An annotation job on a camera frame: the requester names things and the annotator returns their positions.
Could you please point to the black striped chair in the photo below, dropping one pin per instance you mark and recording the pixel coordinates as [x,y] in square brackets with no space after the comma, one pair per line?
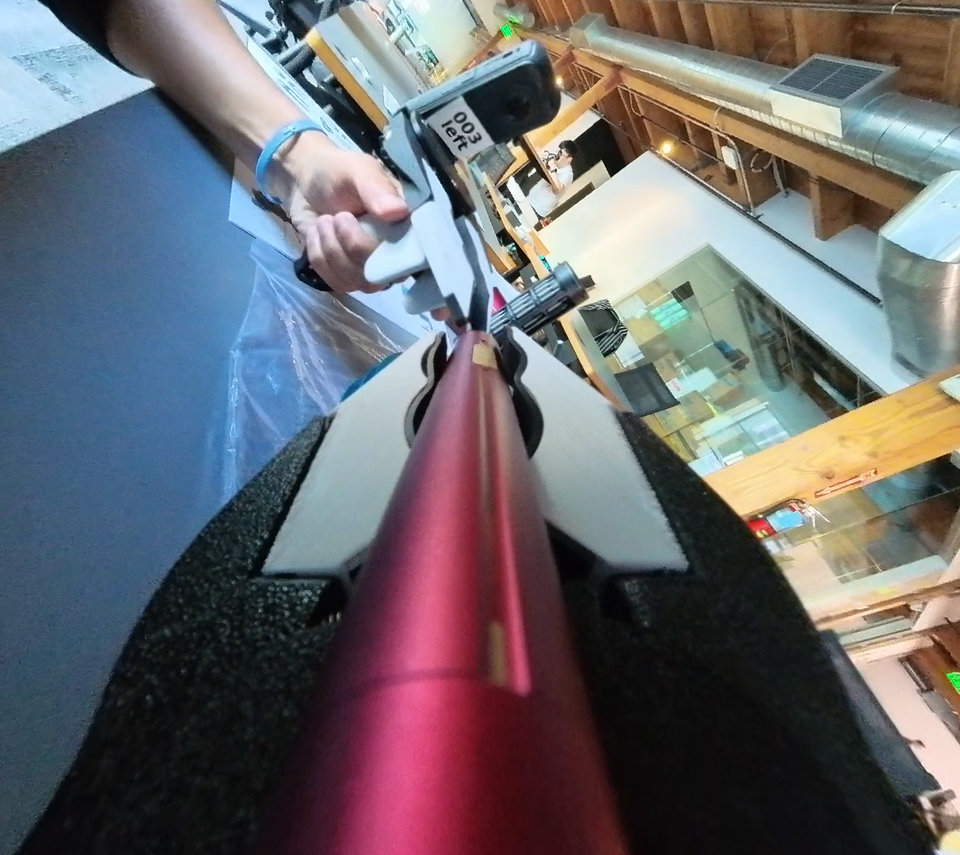
[600,326]

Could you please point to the glass wall window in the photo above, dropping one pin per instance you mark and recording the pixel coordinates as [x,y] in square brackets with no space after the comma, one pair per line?
[750,382]

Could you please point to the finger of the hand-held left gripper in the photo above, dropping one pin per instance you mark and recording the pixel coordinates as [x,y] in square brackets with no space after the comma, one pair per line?
[487,270]
[442,255]

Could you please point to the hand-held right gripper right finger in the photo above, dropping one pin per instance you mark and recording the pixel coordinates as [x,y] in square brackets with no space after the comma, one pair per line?
[592,480]

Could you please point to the blue wristband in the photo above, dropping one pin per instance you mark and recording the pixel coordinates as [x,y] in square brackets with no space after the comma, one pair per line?
[271,150]

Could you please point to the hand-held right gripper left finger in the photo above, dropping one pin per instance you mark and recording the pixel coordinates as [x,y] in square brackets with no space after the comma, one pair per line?
[337,495]

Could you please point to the metal vent grille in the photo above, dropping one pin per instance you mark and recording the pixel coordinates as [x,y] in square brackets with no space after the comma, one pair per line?
[832,86]

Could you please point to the clear plastic bag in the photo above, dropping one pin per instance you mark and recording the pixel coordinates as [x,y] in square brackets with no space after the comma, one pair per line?
[300,337]

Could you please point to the red metal tube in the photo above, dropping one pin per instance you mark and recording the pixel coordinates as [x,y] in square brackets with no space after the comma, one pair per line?
[450,570]

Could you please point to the large silver duct box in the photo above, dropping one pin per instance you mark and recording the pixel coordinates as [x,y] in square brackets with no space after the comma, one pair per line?
[922,285]

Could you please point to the person's left forearm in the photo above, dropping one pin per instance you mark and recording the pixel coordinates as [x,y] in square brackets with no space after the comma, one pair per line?
[172,22]

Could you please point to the person's left hand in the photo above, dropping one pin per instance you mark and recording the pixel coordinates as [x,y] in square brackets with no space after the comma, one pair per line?
[337,195]

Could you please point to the silver air duct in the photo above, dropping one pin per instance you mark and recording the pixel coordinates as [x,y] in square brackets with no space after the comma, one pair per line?
[712,82]

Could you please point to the black ribbed grip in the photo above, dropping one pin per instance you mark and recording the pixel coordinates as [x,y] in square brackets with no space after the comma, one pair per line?
[544,300]

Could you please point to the green exit sign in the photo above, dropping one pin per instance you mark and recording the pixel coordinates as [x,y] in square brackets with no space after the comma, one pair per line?
[509,28]

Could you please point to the black mesh office chair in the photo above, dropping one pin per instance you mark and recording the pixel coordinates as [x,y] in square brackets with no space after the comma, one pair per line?
[645,386]

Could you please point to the white paper sheet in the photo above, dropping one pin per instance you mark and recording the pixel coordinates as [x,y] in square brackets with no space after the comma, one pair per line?
[255,217]

